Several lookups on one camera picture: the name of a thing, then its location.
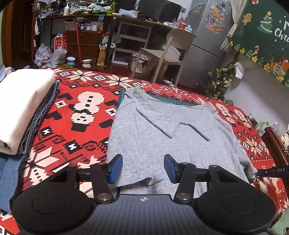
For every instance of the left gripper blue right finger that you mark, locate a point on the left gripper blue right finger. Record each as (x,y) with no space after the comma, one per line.
(172,169)

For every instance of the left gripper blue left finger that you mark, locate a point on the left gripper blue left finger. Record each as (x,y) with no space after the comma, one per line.
(113,169)

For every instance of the grey knit shirt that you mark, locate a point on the grey knit shirt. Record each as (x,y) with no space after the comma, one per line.
(145,129)

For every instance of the dark wooden side table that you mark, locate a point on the dark wooden side table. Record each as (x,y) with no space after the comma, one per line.
(276,148)

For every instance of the red Christmas pattern blanket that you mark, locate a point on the red Christmas pattern blanket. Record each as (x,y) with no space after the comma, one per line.
(64,189)

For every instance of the green cutting mat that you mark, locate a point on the green cutting mat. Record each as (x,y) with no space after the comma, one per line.
(158,97)

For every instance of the folded dark grey cloth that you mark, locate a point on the folded dark grey cloth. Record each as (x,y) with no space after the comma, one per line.
(37,119)

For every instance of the small Christmas tree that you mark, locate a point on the small Christmas tree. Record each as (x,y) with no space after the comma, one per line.
(216,84)

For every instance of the folded blue denim jeans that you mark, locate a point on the folded blue denim jeans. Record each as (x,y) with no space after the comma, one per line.
(10,173)

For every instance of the blue white ceramic bowl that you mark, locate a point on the blue white ceramic bowl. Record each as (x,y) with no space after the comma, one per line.
(71,61)

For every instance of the folded cream white cloth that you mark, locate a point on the folded cream white cloth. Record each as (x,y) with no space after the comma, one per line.
(22,91)

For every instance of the brown wooden drawer cabinet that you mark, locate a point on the brown wooden drawer cabinet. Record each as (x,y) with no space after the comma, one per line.
(88,43)

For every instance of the beige plastic chair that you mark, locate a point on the beige plastic chair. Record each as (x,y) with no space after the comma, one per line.
(178,38)

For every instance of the white plastic bag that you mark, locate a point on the white plastic bag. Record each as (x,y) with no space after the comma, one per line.
(44,57)

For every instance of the red gift box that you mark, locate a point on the red gift box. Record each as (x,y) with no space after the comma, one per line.
(60,42)

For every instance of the dark desk with shelves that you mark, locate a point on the dark desk with shelves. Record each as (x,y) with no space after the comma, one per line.
(50,26)

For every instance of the silver refrigerator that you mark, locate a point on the silver refrigerator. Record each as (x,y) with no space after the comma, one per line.
(210,22)

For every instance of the black computer monitor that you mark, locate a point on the black computer monitor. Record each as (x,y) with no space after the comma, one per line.
(163,11)

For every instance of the red broom handle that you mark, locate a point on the red broom handle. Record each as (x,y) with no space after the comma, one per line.
(77,37)

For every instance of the green Christmas wall banner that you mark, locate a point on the green Christmas wall banner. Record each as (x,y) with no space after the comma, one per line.
(262,36)

